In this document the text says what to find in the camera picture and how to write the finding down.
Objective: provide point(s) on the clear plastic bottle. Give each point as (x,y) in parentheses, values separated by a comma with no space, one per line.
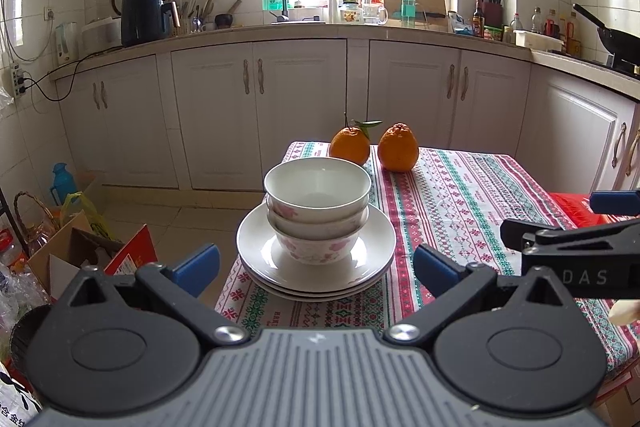
(536,21)

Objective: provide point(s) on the knife block with knives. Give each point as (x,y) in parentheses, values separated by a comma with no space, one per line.
(492,12)

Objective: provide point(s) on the white power strip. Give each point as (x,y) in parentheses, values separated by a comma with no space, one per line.
(19,79)

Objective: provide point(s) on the blue white plastic bag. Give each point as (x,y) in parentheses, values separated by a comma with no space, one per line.
(460,23)

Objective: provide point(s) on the white roll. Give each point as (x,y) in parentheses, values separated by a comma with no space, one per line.
(333,2)

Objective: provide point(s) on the dark sauce bottle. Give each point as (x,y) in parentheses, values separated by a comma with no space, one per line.
(478,22)

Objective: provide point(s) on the black mortar with pestle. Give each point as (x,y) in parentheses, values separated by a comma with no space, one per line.
(225,21)

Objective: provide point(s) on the green dish soap bottle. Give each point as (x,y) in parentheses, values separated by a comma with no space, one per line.
(270,1)

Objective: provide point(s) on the white floral bowl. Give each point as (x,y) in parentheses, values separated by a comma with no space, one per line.
(320,229)
(310,179)
(320,252)

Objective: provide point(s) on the patterned tablecloth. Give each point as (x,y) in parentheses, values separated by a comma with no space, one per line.
(450,207)

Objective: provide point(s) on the brown cardboard box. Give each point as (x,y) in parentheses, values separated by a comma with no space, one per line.
(65,252)

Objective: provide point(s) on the floral glass jar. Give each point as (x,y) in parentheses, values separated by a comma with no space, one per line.
(350,13)

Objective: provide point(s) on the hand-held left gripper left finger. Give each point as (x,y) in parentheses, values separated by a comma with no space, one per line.
(197,268)

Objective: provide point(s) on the dark air fryer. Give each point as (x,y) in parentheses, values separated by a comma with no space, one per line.
(145,14)

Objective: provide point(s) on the person's right hand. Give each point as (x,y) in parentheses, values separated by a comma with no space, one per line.
(627,312)

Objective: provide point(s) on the orange without leaf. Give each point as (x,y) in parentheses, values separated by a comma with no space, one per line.
(398,149)

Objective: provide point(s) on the gas stove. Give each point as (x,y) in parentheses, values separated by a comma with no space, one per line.
(627,67)

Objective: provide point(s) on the white rice cooker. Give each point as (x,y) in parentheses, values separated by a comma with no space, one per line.
(100,36)

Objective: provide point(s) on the red printed package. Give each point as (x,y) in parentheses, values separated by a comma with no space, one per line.
(575,207)

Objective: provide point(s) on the dark bucket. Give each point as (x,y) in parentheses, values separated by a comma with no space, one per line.
(27,332)

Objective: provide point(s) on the utensil holder with utensils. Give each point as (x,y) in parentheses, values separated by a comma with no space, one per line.
(197,19)

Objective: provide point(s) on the glass cup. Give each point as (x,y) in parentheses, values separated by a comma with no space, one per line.
(374,14)

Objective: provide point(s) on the white printed bag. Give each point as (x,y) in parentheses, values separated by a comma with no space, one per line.
(17,397)

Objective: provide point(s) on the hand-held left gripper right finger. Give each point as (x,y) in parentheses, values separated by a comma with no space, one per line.
(436,268)

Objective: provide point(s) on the white fruit print plate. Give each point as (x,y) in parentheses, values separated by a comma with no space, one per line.
(375,237)
(310,296)
(310,289)

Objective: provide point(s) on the orange with green leaf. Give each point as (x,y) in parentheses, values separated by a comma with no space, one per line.
(350,147)

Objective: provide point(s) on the white electric jug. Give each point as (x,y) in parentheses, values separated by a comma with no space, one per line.
(66,44)

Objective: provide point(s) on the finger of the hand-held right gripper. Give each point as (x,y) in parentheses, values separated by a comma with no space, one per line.
(515,234)
(615,203)

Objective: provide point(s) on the teal water bottle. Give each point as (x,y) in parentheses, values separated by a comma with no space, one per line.
(408,9)

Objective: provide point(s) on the yellow plastic bag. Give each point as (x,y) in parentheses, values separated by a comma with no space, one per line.
(85,212)

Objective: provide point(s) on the white plastic tray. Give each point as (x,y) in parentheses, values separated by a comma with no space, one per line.
(537,41)

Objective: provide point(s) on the blue thermos bottle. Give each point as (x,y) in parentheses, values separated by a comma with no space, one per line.
(62,187)

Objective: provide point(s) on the beige kitchen countertop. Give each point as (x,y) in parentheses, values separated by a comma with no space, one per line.
(310,31)

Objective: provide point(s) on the white kitchen cabinets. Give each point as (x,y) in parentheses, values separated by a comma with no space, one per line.
(300,117)

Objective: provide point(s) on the black wok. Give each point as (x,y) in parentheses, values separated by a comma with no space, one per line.
(620,41)

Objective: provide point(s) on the red seasoning bottle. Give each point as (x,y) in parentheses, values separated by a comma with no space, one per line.
(551,24)

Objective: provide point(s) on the wicker basket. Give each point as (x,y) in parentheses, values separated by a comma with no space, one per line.
(22,207)

